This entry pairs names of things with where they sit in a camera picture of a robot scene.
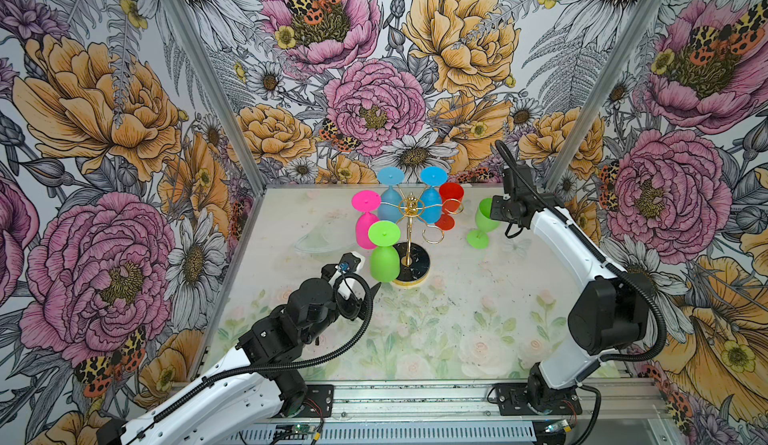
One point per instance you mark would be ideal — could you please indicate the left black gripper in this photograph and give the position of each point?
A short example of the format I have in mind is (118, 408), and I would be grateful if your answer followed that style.
(358, 307)

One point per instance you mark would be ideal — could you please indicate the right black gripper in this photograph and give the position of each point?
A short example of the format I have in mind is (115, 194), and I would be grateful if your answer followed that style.
(496, 205)

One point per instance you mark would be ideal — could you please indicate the green wine glass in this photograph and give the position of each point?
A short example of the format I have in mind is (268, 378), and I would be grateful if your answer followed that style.
(478, 238)
(384, 261)

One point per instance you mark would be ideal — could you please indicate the red wine glass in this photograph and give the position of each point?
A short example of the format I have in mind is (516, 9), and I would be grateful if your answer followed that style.
(451, 195)

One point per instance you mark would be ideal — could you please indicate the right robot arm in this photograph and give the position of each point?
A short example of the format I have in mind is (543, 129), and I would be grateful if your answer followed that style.
(614, 318)

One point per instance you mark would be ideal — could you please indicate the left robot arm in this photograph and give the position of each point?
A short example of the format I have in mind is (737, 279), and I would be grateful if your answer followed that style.
(259, 378)

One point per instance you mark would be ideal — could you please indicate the left blue wine glass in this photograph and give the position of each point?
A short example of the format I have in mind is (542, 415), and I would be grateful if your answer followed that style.
(391, 198)

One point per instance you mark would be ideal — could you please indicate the blue wine glass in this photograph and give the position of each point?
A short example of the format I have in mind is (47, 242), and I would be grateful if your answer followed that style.
(433, 178)
(391, 198)

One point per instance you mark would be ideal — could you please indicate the right blue wine glass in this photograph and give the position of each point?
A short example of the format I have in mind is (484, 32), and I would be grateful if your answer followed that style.
(433, 178)

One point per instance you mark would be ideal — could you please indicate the pink wine glass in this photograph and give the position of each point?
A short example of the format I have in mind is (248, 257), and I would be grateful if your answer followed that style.
(367, 203)

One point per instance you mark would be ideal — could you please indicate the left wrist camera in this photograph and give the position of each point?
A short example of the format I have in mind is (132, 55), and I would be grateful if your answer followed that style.
(348, 265)

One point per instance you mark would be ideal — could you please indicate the gold wire glass rack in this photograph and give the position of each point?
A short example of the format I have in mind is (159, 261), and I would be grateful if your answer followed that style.
(415, 261)

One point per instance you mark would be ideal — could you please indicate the aluminium front rail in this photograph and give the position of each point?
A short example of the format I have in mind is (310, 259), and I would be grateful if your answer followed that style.
(406, 401)

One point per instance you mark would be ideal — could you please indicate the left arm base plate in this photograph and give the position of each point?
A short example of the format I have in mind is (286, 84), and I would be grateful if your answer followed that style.
(317, 403)

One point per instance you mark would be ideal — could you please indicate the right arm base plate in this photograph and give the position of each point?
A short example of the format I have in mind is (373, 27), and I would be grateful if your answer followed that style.
(519, 399)

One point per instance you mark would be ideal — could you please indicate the white perforated cable duct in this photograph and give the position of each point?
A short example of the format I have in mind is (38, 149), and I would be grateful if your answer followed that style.
(426, 432)

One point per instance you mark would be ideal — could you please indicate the right aluminium corner post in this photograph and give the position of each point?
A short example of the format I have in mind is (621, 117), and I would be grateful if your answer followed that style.
(626, 43)

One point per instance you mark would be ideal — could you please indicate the aluminium corner post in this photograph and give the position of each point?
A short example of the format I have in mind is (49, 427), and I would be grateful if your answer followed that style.
(194, 46)
(626, 43)

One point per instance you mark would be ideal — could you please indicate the left aluminium corner post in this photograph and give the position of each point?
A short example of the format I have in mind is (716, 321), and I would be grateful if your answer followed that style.
(194, 46)

